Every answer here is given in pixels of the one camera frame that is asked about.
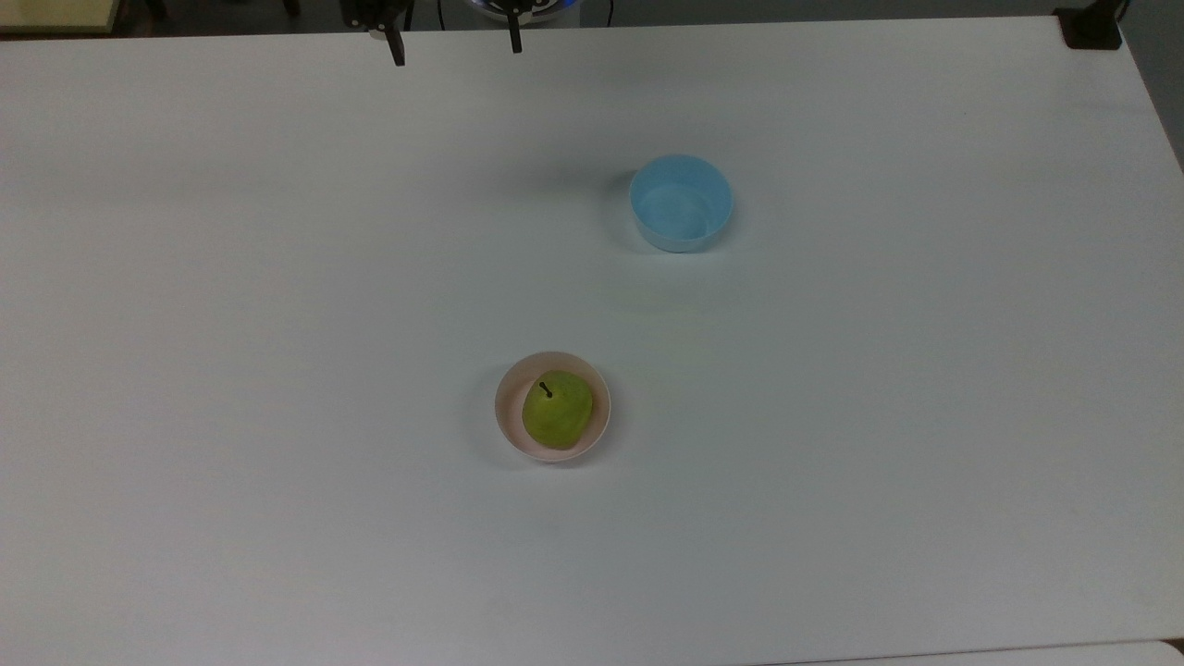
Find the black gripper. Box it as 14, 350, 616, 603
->
339, 0, 525, 68

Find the green pear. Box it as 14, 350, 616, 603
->
522, 370, 595, 451

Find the light blue plastic bowl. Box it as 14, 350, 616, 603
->
629, 154, 735, 254

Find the pink plastic bowl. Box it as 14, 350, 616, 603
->
494, 351, 612, 463

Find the beige board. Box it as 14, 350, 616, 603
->
0, 0, 123, 35

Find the black camera stand clamp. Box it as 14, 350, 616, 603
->
1054, 0, 1126, 51

